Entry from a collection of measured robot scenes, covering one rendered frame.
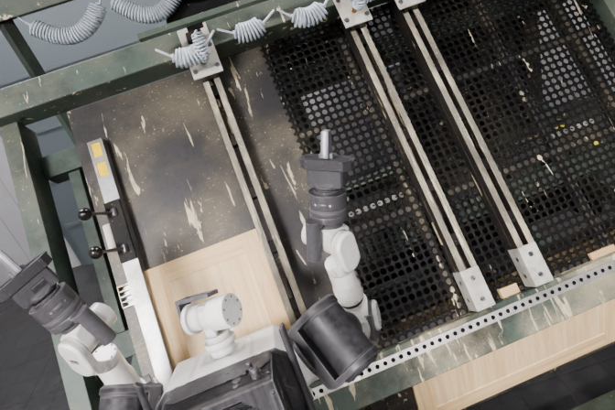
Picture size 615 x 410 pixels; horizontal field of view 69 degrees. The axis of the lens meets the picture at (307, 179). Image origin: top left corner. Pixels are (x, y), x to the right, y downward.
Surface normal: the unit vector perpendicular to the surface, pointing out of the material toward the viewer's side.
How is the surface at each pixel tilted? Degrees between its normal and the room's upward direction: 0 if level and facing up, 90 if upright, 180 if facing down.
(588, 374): 0
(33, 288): 78
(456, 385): 90
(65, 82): 53
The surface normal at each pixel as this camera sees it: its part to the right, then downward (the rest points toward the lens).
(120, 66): 0.01, -0.22
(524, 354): 0.23, 0.37
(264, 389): 0.10, 0.02
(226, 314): 0.86, -0.30
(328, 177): -0.35, 0.30
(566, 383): -0.28, -0.86
